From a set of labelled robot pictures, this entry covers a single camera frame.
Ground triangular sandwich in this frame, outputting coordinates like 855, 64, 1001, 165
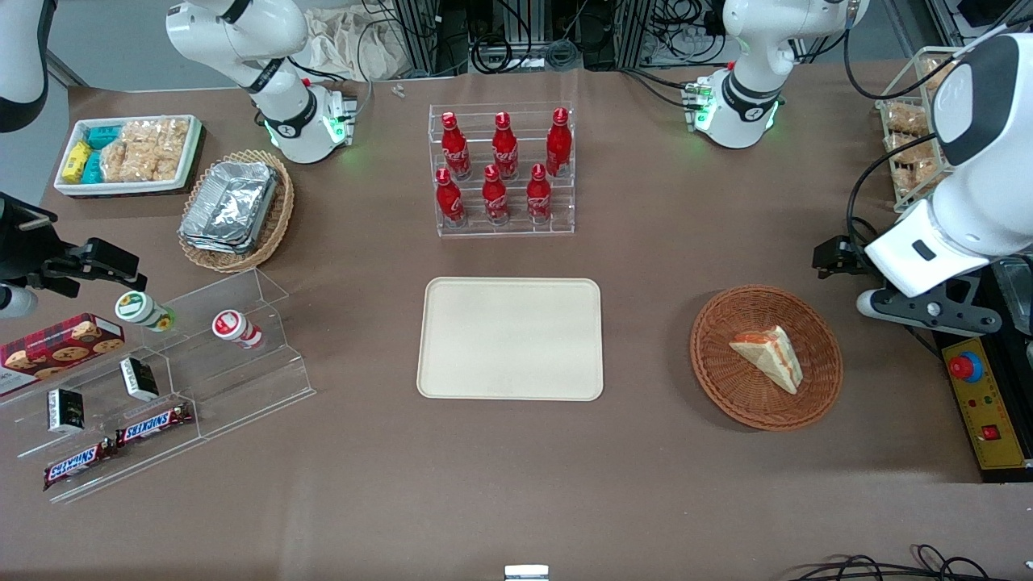
728, 325, 805, 395

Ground bagged fried snack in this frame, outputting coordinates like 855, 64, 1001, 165
894, 160, 943, 199
922, 56, 960, 88
883, 102, 931, 137
885, 133, 942, 166

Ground small black white box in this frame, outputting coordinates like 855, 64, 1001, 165
119, 356, 161, 403
46, 387, 87, 435

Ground clear acrylic step display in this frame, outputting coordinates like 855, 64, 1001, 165
0, 268, 317, 505

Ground red tartan cookie box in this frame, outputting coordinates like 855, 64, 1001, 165
0, 312, 127, 397

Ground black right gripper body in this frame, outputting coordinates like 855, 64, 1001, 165
0, 192, 82, 288

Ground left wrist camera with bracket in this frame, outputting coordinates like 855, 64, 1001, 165
856, 273, 1006, 338

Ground light oval wicker basket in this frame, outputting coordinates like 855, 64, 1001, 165
177, 149, 296, 274

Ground green lid yogurt cup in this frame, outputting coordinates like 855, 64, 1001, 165
114, 290, 177, 333

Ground stacked aluminium foil trays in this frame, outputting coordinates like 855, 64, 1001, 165
178, 161, 280, 256

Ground red lid yogurt cup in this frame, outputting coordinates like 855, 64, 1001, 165
211, 310, 266, 350

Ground red cola bottle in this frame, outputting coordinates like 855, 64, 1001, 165
435, 167, 467, 228
525, 164, 554, 225
481, 165, 511, 227
545, 107, 574, 178
491, 112, 520, 181
441, 111, 473, 181

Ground clear bag of rice crackers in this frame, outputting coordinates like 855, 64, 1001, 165
99, 118, 191, 183

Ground clear acrylic bottle rack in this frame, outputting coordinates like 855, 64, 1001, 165
427, 102, 577, 239

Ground aluminium frame post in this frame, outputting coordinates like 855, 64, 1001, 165
615, 0, 656, 70
394, 0, 442, 78

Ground white wire rack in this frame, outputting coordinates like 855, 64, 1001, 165
876, 46, 969, 215

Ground black floor cable bundle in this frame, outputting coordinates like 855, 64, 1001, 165
791, 544, 1033, 581

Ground beige crumpled cloth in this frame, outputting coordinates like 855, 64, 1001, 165
302, 6, 414, 83

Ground snickers chocolate bar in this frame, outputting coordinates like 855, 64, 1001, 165
115, 401, 195, 448
42, 440, 119, 492

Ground yellow emergency stop control box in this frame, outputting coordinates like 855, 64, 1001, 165
939, 336, 1033, 483

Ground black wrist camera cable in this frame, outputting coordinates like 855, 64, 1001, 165
844, 132, 942, 267

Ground yellow snack packet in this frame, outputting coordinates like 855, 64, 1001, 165
62, 140, 94, 186

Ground beige rectangular tray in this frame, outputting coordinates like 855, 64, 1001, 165
416, 277, 604, 402

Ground white plastic bin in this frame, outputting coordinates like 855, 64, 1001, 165
53, 114, 203, 198

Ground coiled black cable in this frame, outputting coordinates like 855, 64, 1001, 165
470, 34, 535, 75

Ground black countertop appliance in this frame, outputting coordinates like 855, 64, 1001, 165
920, 257, 1033, 356

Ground brown round wicker basket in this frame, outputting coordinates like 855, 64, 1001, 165
689, 284, 845, 432

